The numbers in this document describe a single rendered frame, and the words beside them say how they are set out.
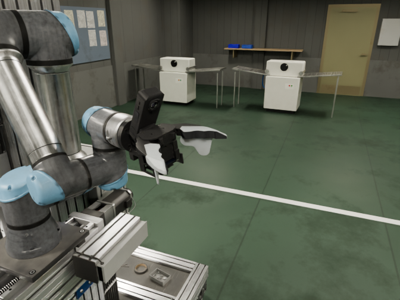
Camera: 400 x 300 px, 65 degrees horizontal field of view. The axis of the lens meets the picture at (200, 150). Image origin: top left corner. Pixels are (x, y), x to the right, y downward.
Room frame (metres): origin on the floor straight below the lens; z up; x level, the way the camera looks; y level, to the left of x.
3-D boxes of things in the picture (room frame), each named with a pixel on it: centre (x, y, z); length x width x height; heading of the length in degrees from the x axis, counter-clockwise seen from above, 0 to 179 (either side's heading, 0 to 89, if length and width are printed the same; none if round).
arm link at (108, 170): (0.68, 0.23, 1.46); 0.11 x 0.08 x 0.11; 137
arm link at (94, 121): (0.70, 0.22, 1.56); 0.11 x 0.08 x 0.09; 47
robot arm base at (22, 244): (0.78, 0.50, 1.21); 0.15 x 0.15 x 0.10
